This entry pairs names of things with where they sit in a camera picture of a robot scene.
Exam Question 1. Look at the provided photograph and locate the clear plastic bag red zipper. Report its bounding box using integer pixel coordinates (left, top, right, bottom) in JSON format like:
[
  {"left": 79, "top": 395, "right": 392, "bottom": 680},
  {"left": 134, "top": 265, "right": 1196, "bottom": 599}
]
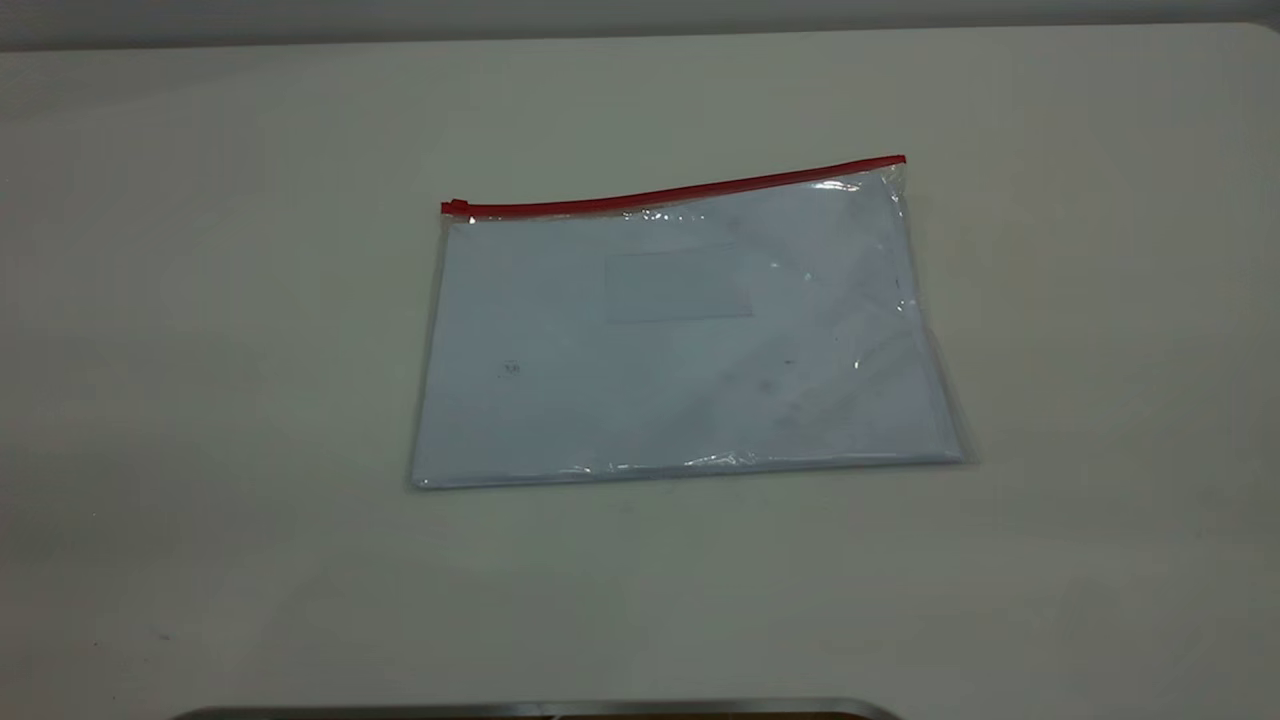
[{"left": 408, "top": 153, "right": 969, "bottom": 491}]

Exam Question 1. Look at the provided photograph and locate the silver metal frame edge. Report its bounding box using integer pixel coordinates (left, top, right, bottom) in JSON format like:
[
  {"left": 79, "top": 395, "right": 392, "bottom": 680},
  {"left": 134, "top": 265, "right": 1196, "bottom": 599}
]
[{"left": 170, "top": 697, "right": 903, "bottom": 720}]

